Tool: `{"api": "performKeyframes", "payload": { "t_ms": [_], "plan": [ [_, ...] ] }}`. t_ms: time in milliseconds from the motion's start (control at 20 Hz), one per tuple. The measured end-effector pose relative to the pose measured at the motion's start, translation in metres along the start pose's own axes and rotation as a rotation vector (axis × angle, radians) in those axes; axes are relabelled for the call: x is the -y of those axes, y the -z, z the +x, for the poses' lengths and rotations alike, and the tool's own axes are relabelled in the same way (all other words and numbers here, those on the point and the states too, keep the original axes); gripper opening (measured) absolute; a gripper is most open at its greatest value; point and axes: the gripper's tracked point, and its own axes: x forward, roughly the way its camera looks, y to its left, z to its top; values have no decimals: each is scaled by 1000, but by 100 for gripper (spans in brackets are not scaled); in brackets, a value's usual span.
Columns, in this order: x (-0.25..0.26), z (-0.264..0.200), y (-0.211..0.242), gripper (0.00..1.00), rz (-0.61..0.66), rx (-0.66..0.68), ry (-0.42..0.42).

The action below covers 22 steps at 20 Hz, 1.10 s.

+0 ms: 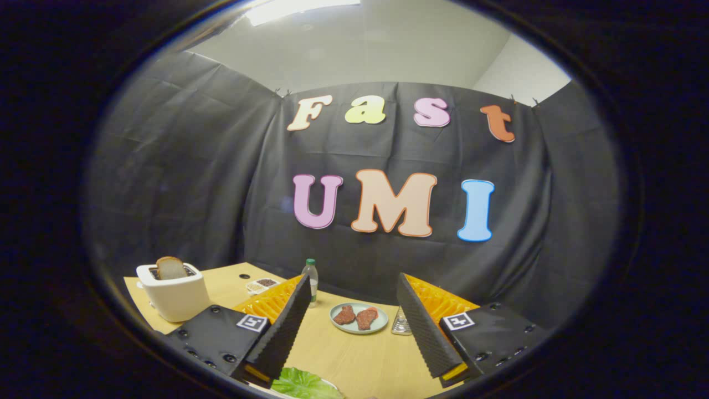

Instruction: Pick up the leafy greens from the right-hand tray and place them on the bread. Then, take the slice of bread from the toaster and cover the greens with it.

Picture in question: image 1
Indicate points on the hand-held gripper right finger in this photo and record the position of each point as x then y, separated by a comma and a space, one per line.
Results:
424, 327

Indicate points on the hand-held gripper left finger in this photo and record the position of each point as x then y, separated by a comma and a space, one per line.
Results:
288, 327

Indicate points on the small clear glass jar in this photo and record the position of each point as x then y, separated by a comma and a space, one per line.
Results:
400, 327

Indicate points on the small divided seasoning tray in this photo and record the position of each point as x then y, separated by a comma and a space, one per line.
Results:
260, 286

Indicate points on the clear bottle green cap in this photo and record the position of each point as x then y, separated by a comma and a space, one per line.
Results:
312, 277

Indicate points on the red meat slice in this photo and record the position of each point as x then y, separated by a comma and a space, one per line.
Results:
366, 318
344, 315

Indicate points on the green lettuce leaf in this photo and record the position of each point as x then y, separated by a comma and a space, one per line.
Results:
302, 385

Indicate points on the pale green plate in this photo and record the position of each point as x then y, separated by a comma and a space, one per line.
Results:
348, 328

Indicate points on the white toaster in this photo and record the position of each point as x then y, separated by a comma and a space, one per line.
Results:
177, 302

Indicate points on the brown bread slice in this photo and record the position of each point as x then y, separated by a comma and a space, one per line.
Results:
170, 269

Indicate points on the black backdrop cloth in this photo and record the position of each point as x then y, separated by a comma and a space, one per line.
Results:
221, 194

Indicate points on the ceiling light panel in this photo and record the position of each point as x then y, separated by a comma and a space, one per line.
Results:
288, 8

